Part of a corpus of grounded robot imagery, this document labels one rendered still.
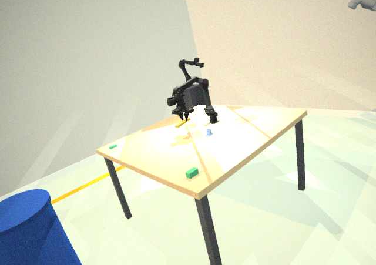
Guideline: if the yellow bar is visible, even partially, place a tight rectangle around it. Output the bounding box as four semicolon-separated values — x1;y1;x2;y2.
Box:
175;118;190;128

